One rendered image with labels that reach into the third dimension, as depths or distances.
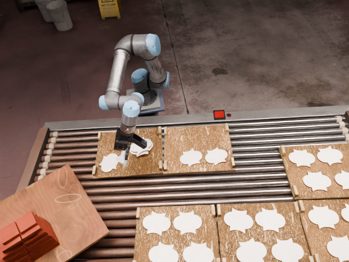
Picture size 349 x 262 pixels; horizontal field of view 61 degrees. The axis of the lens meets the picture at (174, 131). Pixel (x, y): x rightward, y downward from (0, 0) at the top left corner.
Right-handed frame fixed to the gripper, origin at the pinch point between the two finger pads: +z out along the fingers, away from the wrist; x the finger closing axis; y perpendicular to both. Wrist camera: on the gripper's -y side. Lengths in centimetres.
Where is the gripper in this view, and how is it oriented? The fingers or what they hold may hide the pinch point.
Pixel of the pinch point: (125, 158)
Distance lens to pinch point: 163.4
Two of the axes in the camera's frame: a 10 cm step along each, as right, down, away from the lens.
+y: -9.7, -1.5, -2.1
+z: -2.5, 7.7, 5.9
